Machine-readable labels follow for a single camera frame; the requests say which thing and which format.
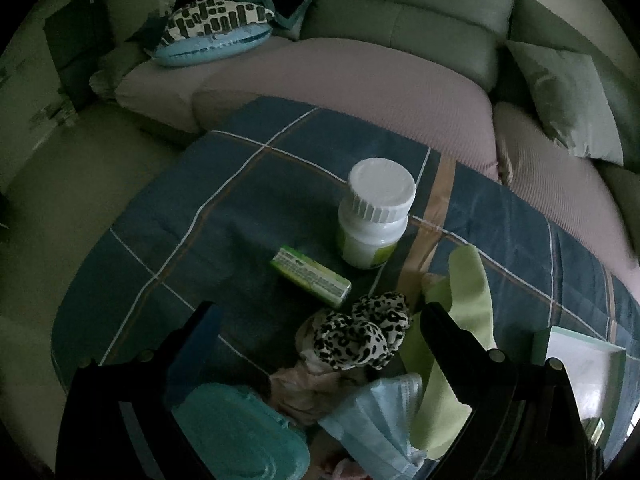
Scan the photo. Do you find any teal wet wipes pack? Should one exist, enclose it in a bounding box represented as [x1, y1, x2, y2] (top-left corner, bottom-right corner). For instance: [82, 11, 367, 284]
[172, 384, 310, 479]

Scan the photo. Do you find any blue plaid blanket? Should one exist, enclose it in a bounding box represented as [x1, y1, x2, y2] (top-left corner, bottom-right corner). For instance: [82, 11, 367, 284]
[52, 98, 639, 479]

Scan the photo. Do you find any light blue face mask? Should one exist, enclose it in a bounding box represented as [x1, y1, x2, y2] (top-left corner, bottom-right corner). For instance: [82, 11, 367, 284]
[319, 374, 426, 479]

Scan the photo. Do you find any leopard print scrunchie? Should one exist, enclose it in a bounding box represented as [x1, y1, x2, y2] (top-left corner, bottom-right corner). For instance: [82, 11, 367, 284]
[310, 292, 411, 370]

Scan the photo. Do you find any white pill bottle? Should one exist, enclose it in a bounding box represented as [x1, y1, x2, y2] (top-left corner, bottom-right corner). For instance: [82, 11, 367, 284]
[337, 158, 416, 269]

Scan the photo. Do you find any grey green sofa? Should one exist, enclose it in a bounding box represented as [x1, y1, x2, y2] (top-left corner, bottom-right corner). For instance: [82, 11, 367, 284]
[271, 0, 639, 258]

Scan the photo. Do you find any pink cloth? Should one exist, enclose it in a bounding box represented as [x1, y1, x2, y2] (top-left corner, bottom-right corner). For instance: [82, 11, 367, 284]
[267, 310, 367, 426]

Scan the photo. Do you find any green medicine box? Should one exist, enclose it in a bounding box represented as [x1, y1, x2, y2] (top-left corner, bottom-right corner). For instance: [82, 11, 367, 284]
[270, 246, 352, 308]

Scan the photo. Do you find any grey green throw pillow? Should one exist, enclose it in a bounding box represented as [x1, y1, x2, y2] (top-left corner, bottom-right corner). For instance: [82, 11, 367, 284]
[506, 40, 624, 166]

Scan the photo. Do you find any lime green cloth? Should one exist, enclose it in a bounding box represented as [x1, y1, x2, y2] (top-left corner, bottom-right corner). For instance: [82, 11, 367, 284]
[400, 245, 497, 460]

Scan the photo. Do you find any blue patterned cushion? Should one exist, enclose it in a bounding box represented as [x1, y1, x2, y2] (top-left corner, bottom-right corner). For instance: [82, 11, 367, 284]
[151, 0, 274, 67]

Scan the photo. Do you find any white tray green rim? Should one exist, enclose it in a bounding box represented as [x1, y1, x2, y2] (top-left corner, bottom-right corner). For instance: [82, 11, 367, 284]
[532, 326, 626, 450]

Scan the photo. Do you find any dark side cabinet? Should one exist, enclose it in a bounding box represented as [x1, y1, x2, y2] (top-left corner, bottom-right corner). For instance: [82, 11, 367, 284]
[43, 0, 116, 112]

